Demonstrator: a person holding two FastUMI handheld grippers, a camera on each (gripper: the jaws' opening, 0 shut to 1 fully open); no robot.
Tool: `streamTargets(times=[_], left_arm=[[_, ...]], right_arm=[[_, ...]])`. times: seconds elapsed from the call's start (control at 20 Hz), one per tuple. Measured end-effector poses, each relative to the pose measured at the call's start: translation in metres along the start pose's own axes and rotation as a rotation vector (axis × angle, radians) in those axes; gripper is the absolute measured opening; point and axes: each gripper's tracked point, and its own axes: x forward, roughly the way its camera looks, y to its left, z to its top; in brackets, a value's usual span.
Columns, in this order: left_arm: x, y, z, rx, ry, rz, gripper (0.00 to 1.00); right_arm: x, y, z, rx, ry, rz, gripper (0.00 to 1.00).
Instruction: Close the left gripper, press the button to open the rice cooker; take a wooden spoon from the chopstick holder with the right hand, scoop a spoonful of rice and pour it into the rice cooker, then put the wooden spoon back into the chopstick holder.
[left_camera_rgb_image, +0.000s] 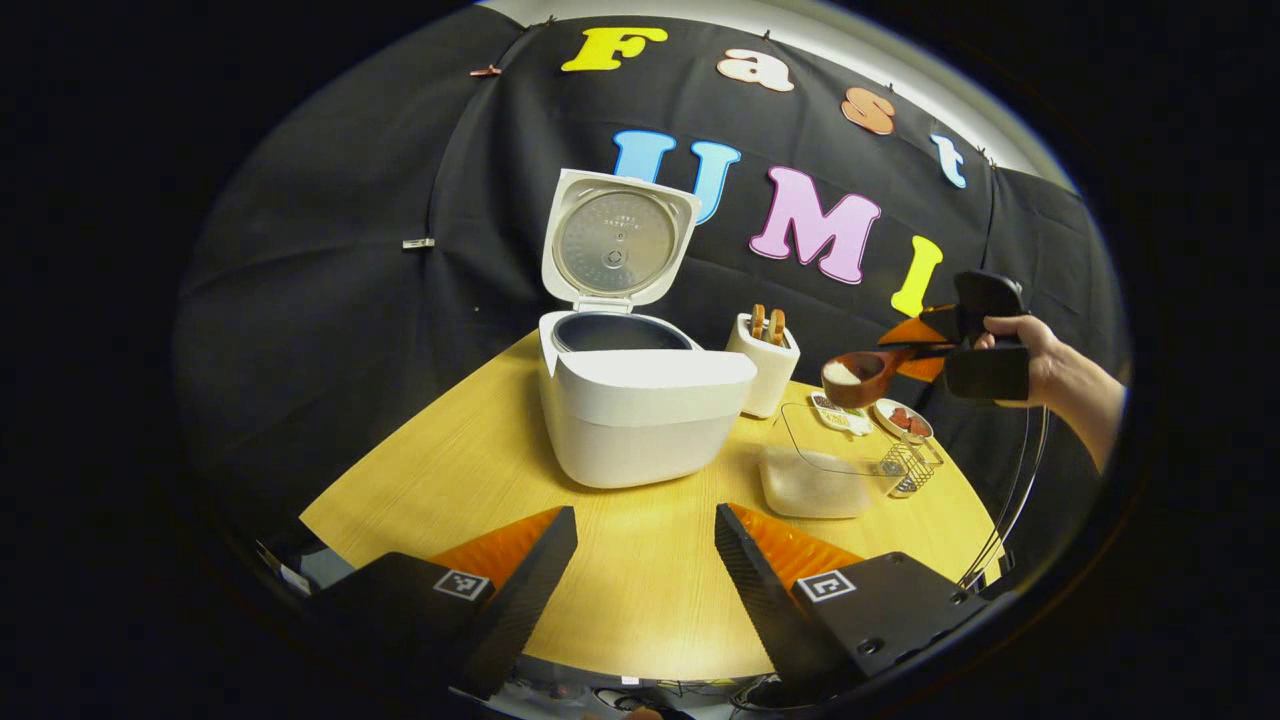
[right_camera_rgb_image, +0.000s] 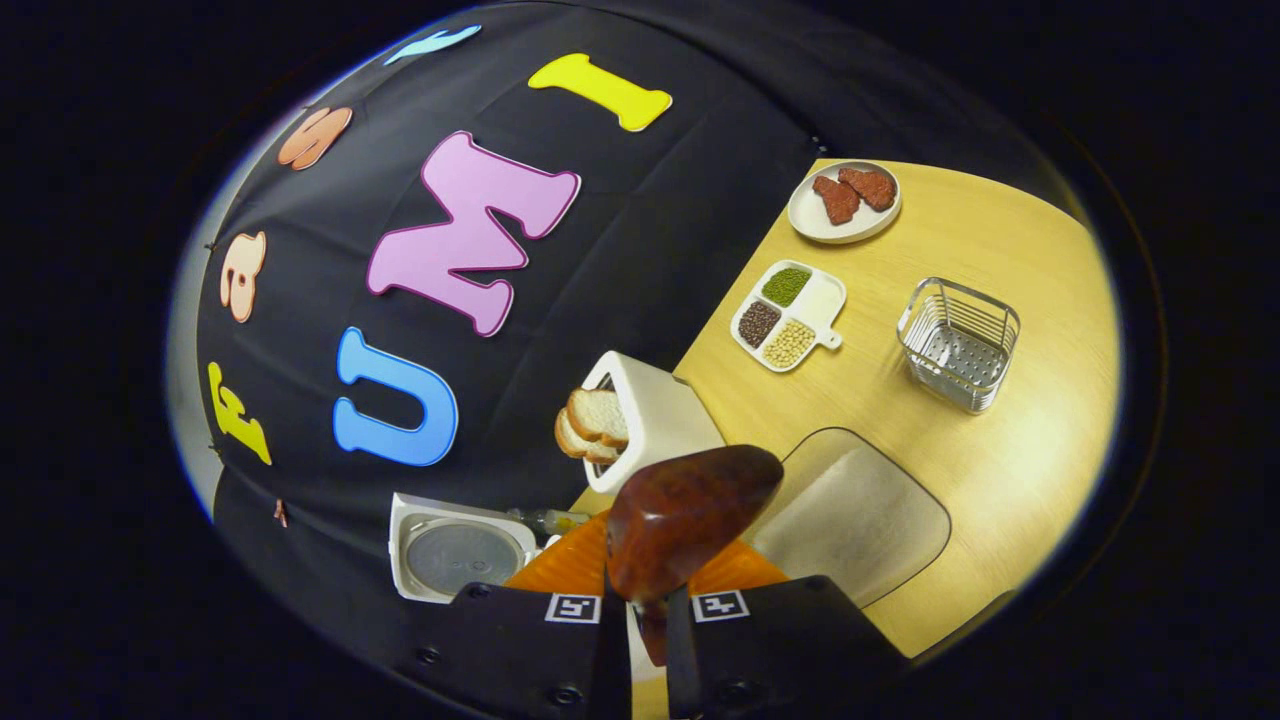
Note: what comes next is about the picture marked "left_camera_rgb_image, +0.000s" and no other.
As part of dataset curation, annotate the brown wooden spoon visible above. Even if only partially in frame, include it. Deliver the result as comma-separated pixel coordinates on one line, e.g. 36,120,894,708
822,340,961,409

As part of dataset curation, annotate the white toaster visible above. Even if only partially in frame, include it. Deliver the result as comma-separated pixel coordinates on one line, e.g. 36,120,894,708
725,312,802,419

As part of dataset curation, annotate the clear plastic box lid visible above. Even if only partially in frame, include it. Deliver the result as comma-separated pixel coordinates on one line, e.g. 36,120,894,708
778,402,906,477

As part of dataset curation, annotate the white rice cooker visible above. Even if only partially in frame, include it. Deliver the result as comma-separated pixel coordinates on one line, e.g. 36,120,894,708
538,168,758,490

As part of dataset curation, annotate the white round plate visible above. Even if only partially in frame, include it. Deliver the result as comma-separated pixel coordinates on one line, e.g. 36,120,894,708
873,398,935,444

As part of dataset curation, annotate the metal wire chopstick holder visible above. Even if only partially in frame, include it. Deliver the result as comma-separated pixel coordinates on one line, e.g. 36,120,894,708
878,437,944,499

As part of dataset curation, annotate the white divided grain dish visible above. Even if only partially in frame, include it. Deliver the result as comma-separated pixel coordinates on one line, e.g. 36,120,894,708
810,392,873,437

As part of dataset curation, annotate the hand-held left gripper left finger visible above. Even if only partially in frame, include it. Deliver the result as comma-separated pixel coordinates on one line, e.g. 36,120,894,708
310,506,579,701

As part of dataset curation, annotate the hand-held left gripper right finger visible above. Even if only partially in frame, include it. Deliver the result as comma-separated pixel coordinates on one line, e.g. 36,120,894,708
714,503,991,706

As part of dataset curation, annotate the black backdrop cloth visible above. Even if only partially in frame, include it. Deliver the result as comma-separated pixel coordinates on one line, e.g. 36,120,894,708
172,5,1131,561

